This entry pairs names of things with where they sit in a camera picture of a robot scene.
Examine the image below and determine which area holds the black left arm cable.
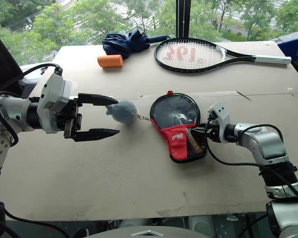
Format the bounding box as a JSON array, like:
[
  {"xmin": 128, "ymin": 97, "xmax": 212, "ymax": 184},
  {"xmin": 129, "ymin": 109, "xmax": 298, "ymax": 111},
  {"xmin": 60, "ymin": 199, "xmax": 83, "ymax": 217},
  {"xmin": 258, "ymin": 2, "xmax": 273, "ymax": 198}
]
[{"xmin": 0, "ymin": 63, "xmax": 63, "ymax": 148}]

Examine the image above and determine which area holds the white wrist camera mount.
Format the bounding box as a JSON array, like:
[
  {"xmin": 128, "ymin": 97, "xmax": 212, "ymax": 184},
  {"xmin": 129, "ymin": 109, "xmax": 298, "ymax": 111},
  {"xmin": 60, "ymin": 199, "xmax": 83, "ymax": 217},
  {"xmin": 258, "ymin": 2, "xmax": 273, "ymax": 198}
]
[
  {"xmin": 36, "ymin": 73, "xmax": 77, "ymax": 134},
  {"xmin": 208, "ymin": 101, "xmax": 230, "ymax": 143}
]

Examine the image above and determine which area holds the black monitor panel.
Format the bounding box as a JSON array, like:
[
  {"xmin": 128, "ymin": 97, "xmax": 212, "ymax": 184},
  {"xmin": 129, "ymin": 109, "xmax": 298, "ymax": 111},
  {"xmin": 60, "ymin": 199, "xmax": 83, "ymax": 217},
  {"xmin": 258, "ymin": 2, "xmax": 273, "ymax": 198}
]
[{"xmin": 0, "ymin": 26, "xmax": 24, "ymax": 96}]

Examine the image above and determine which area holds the black and red paddle case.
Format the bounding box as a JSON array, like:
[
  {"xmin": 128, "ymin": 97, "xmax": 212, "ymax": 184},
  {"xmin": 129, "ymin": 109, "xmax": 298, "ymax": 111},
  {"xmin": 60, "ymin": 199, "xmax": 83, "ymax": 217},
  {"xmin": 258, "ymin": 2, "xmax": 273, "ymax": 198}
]
[{"xmin": 149, "ymin": 90, "xmax": 209, "ymax": 164}]

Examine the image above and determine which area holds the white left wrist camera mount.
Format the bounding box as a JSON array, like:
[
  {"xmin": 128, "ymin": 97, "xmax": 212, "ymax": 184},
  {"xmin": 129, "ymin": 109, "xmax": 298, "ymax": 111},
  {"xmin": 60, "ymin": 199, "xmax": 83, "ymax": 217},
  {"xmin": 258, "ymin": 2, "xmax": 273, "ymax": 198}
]
[{"xmin": 36, "ymin": 73, "xmax": 77, "ymax": 134}]

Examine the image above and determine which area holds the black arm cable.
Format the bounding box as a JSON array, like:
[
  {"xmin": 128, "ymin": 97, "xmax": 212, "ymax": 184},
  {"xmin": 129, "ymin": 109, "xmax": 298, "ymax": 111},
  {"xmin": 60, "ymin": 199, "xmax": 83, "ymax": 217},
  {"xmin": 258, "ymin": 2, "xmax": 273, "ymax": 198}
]
[
  {"xmin": 0, "ymin": 63, "xmax": 63, "ymax": 148},
  {"xmin": 206, "ymin": 123, "xmax": 298, "ymax": 206}
]

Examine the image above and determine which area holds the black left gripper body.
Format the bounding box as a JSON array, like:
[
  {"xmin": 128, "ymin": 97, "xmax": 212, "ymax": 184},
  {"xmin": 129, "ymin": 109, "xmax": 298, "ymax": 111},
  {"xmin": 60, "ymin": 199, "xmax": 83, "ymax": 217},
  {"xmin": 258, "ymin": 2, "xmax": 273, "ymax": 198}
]
[{"xmin": 54, "ymin": 97, "xmax": 83, "ymax": 140}]

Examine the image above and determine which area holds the blue printed box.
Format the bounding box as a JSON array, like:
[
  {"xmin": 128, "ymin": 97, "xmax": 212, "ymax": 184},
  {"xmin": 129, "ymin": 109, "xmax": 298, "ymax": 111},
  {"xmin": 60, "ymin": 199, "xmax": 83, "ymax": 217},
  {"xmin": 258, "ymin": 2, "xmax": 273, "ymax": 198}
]
[{"xmin": 275, "ymin": 32, "xmax": 298, "ymax": 65}]

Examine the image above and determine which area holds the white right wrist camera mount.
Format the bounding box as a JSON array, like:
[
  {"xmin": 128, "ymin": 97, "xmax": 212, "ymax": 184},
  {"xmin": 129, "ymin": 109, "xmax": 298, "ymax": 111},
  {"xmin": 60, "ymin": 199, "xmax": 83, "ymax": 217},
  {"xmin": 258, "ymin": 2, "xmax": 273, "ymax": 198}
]
[{"xmin": 208, "ymin": 101, "xmax": 230, "ymax": 143}]

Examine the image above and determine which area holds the table tennis paddle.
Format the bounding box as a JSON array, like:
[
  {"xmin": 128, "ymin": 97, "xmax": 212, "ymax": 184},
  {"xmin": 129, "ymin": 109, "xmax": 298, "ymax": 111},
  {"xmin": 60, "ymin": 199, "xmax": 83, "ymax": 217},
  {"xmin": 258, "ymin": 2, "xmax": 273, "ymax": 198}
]
[{"xmin": 186, "ymin": 126, "xmax": 205, "ymax": 155}]

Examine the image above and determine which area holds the orange foam cylinder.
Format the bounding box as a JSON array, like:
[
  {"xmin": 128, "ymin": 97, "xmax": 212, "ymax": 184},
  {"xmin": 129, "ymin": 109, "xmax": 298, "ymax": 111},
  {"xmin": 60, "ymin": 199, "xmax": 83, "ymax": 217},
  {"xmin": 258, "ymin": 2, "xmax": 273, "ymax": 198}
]
[{"xmin": 97, "ymin": 55, "xmax": 125, "ymax": 68}]

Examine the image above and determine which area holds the blue-grey plush zipper charm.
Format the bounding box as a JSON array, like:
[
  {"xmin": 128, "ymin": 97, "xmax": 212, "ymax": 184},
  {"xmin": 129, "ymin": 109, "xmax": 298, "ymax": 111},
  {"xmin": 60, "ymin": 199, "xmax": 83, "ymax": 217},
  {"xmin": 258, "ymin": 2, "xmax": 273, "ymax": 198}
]
[{"xmin": 104, "ymin": 100, "xmax": 138, "ymax": 124}]

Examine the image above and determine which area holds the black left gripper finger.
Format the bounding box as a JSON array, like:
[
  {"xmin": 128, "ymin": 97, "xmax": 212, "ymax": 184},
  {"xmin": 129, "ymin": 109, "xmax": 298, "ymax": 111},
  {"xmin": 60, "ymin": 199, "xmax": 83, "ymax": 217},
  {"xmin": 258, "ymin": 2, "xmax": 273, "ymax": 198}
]
[
  {"xmin": 78, "ymin": 93, "xmax": 120, "ymax": 107},
  {"xmin": 74, "ymin": 128, "xmax": 121, "ymax": 143}
]

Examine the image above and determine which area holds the dark window frame post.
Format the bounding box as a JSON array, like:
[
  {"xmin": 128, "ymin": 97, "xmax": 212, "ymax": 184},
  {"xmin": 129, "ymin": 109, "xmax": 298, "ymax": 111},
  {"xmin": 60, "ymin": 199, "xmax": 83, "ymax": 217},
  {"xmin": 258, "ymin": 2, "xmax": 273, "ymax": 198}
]
[{"xmin": 175, "ymin": 0, "xmax": 192, "ymax": 39}]

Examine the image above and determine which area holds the navy folded umbrella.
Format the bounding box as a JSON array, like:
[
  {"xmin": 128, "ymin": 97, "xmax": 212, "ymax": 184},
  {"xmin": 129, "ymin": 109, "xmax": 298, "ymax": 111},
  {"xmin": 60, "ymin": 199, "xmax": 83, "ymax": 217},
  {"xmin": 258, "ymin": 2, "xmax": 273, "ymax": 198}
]
[{"xmin": 102, "ymin": 29, "xmax": 172, "ymax": 60}]

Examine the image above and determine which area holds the black and white tennis racket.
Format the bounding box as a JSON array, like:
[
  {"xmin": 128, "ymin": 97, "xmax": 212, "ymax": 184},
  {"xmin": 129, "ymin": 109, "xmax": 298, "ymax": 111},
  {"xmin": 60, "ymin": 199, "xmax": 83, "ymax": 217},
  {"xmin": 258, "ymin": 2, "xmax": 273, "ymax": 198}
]
[{"xmin": 153, "ymin": 38, "xmax": 292, "ymax": 73}]

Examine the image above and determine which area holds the black loose floor cable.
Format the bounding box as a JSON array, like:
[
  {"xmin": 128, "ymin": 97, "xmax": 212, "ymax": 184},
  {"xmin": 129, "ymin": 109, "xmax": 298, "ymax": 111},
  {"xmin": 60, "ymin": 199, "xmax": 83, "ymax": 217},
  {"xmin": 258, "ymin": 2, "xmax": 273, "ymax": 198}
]
[{"xmin": 0, "ymin": 200, "xmax": 71, "ymax": 238}]

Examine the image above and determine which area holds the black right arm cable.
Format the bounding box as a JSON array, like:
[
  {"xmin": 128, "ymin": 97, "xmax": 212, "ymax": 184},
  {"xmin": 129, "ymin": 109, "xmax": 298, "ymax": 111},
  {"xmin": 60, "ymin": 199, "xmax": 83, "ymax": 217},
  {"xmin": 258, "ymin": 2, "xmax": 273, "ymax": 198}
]
[{"xmin": 206, "ymin": 123, "xmax": 298, "ymax": 206}]

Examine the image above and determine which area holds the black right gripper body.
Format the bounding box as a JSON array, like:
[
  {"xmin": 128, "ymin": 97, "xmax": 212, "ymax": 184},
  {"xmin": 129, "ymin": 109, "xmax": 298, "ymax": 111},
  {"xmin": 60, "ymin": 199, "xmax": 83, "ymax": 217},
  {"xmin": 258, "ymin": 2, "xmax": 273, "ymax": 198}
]
[{"xmin": 204, "ymin": 113, "xmax": 225, "ymax": 143}]

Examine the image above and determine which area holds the small metal chain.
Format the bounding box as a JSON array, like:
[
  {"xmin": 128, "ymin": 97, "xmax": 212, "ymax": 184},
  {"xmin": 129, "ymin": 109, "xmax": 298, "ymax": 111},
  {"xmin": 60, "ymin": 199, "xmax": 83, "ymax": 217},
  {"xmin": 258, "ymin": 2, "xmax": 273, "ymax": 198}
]
[{"xmin": 135, "ymin": 113, "xmax": 153, "ymax": 123}]

